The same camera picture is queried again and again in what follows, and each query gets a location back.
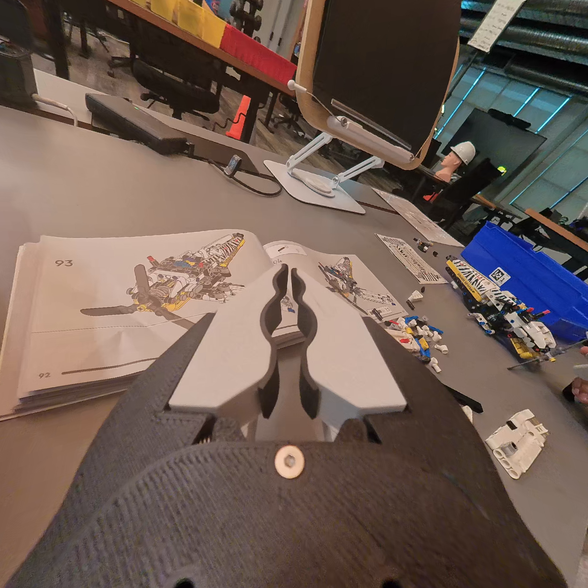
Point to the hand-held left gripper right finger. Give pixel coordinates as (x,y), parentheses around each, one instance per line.
(353,363)

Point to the black power station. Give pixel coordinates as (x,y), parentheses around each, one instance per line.
(16,78)

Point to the mannequin head white hard hat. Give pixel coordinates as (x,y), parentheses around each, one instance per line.
(464,152)

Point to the printed paper sheet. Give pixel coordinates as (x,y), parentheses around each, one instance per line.
(413,214)

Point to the white paper sign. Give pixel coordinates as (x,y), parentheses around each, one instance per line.
(497,22)

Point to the black dumbbell rack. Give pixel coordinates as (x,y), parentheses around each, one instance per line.
(247,13)

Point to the orange traffic cone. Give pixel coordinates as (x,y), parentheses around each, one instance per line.
(238,117)

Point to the blue tagged storage bin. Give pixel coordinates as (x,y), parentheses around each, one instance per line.
(527,256)

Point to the black monitor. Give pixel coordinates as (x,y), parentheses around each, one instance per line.
(505,143)

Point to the book stand with black board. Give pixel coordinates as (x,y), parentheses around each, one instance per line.
(380,69)

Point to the small multicoloured lego part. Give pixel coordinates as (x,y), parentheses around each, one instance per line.
(427,246)

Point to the pile of small lego pieces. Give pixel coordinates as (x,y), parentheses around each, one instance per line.
(419,342)

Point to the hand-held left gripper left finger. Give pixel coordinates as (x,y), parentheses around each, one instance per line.
(225,363)

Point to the black power brick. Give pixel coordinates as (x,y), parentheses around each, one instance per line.
(136,124)

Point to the white lego assembly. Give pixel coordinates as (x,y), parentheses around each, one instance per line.
(514,445)

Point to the lego instruction booklet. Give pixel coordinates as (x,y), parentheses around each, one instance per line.
(91,321)

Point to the white wedge lego piece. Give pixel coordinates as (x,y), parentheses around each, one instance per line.
(418,298)

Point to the zebra sticker sheet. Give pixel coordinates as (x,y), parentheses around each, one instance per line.
(413,262)

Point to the red bin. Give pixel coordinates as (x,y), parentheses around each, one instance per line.
(257,56)

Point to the person's right hand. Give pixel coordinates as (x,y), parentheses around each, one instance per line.
(582,390)

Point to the yellow bin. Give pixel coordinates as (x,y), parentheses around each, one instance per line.
(214,27)
(163,7)
(191,15)

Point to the black lego beam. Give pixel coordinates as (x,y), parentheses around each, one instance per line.
(464,399)

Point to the black office chair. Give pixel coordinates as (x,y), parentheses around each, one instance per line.
(175,90)

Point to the zebra striped lego airplane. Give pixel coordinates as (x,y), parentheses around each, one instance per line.
(505,316)

